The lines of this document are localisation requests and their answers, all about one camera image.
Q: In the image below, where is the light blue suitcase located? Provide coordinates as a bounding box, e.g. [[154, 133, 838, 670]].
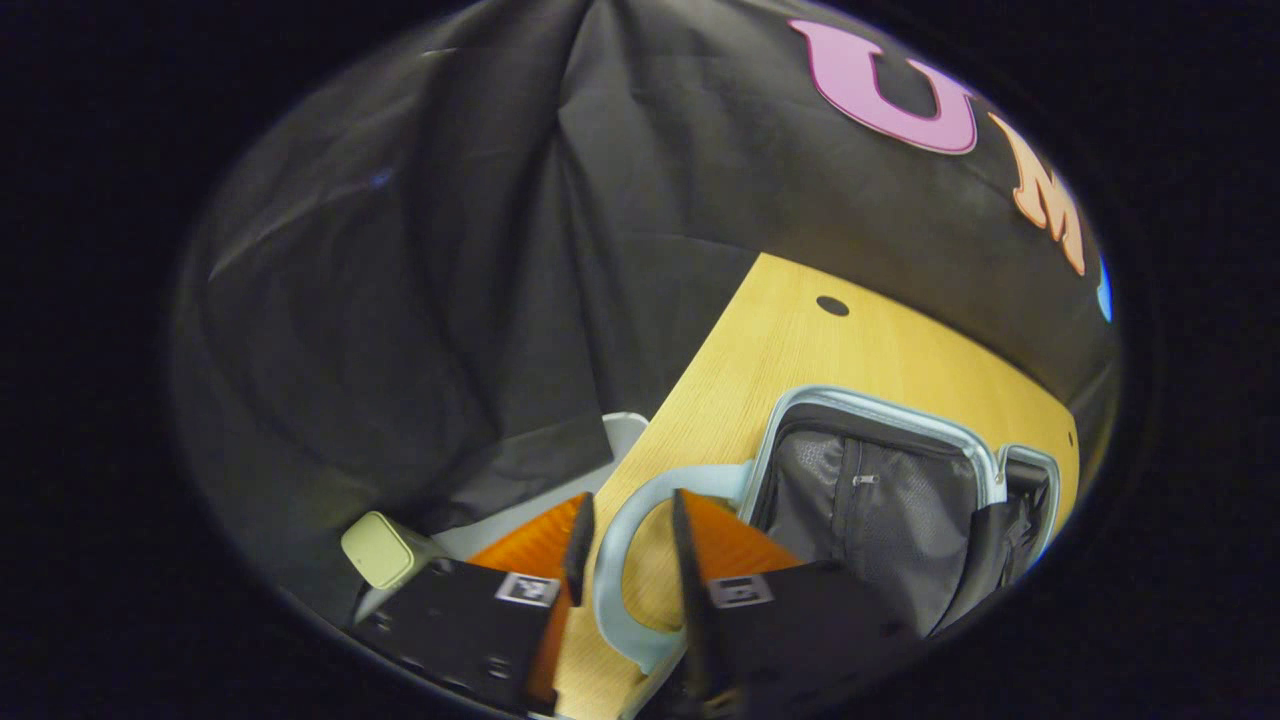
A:
[[592, 385, 1063, 720]]

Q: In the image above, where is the black backdrop cloth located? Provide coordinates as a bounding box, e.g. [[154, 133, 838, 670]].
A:
[[170, 0, 1121, 621]]

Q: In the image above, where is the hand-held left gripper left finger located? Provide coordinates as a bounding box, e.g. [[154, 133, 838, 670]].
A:
[[350, 492, 598, 716]]

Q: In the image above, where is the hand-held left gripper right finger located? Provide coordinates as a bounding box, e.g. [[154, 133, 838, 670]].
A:
[[670, 488, 901, 720]]

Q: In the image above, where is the pale green rounded box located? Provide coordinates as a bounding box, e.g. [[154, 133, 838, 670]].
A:
[[340, 510, 433, 591]]

